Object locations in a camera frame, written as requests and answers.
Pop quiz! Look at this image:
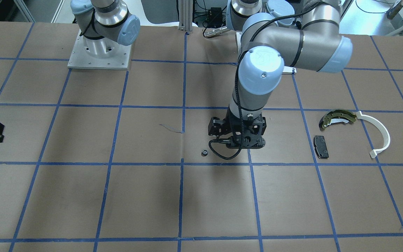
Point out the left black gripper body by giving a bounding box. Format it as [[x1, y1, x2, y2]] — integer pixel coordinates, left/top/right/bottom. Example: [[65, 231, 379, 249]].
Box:
[[225, 110, 267, 149]]

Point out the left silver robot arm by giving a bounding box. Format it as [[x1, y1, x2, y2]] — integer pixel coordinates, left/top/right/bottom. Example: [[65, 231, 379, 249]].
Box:
[[208, 0, 353, 149]]

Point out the black brake pad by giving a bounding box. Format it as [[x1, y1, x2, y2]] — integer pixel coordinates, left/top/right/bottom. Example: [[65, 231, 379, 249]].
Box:
[[313, 135, 329, 159]]

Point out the olive brake shoe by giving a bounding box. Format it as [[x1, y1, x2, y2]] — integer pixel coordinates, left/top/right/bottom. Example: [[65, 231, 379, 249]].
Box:
[[319, 109, 357, 131]]

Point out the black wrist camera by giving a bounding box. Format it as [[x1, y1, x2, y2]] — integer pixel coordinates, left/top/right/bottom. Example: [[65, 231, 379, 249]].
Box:
[[207, 117, 230, 136]]

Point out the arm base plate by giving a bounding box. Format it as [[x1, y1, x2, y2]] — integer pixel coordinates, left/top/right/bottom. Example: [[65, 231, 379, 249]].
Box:
[[68, 30, 132, 70], [235, 31, 297, 75]]

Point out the white curved plastic bracket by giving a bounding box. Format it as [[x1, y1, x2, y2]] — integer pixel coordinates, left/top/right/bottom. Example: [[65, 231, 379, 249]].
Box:
[[356, 111, 391, 159]]

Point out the aluminium frame post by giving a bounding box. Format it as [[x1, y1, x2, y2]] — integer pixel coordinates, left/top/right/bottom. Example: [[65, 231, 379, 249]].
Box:
[[177, 0, 193, 34]]

